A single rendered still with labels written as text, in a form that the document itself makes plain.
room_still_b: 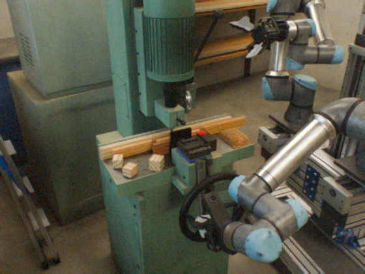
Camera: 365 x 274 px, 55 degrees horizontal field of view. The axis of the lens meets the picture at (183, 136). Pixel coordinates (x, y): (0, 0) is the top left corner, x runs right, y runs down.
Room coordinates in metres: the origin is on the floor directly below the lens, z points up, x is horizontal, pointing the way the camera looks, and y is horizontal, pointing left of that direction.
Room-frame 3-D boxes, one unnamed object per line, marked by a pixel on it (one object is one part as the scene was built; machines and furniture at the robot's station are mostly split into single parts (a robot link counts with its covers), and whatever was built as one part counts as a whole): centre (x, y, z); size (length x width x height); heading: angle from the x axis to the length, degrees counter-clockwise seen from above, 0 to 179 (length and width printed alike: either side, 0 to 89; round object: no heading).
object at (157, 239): (1.37, 0.11, 0.36); 0.58 x 0.45 x 0.71; 28
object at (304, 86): (1.67, -0.60, 0.98); 0.13 x 0.12 x 0.14; 87
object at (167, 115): (1.29, 0.05, 1.03); 0.14 x 0.07 x 0.09; 28
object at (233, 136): (1.31, -0.22, 0.92); 0.14 x 0.09 x 0.04; 28
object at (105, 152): (1.29, 0.05, 0.93); 0.60 x 0.02 x 0.05; 118
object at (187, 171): (1.10, -0.05, 0.92); 0.15 x 0.13 x 0.09; 118
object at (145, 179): (1.18, -0.01, 0.87); 0.61 x 0.30 x 0.06; 118
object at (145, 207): (1.38, 0.11, 0.76); 0.57 x 0.45 x 0.09; 28
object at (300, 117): (1.67, -0.61, 0.87); 0.15 x 0.15 x 0.10
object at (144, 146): (1.29, 0.00, 0.92); 0.62 x 0.02 x 0.04; 118
